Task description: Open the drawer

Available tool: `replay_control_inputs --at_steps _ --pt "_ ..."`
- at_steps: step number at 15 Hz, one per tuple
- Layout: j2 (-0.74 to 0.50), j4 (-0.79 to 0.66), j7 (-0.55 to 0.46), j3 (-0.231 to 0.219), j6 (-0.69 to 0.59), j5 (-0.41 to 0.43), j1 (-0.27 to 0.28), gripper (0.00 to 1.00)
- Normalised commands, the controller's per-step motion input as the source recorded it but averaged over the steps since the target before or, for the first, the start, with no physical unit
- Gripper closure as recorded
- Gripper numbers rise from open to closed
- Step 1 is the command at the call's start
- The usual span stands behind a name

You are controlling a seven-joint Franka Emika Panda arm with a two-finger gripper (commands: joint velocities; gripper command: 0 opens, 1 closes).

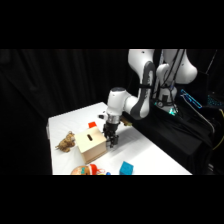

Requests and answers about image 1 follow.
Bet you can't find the tan wrist mounted piece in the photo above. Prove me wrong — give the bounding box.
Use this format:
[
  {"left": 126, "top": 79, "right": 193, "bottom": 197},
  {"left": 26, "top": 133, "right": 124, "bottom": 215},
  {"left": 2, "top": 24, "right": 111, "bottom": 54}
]
[{"left": 120, "top": 116, "right": 133, "bottom": 127}]

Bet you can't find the blue lit device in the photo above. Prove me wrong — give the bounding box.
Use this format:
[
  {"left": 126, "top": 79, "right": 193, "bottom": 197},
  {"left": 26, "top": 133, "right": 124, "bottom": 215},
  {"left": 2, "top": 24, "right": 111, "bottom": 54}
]
[{"left": 180, "top": 88, "right": 204, "bottom": 110}]

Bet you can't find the orange and red doll toy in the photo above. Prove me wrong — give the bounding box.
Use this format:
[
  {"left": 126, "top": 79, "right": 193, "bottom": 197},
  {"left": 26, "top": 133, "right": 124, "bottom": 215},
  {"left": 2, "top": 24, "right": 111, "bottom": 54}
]
[{"left": 70, "top": 163, "right": 107, "bottom": 176}]

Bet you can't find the cyan lit keyboard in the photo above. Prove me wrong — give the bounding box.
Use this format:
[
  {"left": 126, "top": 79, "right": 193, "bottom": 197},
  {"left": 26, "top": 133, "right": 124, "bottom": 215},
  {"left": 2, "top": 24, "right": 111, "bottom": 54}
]
[{"left": 207, "top": 94, "right": 224, "bottom": 110}]

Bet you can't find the brown plush toy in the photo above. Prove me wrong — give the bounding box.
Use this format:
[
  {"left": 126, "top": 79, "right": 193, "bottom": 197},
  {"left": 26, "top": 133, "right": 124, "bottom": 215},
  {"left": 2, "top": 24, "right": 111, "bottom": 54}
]
[{"left": 55, "top": 130, "right": 77, "bottom": 154}]

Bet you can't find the wooden box with slot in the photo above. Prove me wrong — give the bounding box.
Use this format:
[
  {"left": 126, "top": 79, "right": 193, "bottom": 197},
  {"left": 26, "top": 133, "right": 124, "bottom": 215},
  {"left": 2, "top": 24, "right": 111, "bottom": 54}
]
[{"left": 74, "top": 127, "right": 109, "bottom": 165}]

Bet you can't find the grey cable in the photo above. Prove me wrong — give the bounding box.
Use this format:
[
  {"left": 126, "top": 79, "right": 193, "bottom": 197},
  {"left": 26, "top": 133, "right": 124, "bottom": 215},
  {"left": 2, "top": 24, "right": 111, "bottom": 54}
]
[{"left": 185, "top": 99, "right": 215, "bottom": 135}]

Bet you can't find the yellow cable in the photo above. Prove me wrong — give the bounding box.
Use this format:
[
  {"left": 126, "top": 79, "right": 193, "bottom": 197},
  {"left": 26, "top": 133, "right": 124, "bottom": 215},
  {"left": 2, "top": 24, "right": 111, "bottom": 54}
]
[{"left": 212, "top": 109, "right": 224, "bottom": 152}]

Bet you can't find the black cloth covered stand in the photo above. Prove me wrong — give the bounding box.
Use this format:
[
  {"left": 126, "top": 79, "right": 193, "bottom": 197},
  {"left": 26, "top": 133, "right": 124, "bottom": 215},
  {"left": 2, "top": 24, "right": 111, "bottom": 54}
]
[{"left": 123, "top": 98, "right": 215, "bottom": 176}]

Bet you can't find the teal blue block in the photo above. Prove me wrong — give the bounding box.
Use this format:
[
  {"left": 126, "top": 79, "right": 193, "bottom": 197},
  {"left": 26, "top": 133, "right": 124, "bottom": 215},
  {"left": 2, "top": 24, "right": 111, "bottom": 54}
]
[{"left": 119, "top": 161, "right": 135, "bottom": 176}]

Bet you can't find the black curtain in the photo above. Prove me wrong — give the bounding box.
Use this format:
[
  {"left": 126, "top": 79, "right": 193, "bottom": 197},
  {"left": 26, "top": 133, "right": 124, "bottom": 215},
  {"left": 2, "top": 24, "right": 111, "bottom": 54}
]
[{"left": 0, "top": 49, "right": 224, "bottom": 176}]

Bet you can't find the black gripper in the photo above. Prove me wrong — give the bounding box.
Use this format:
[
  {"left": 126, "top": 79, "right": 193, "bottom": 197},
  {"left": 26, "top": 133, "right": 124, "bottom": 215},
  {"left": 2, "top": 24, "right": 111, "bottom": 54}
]
[{"left": 102, "top": 121, "right": 121, "bottom": 149}]

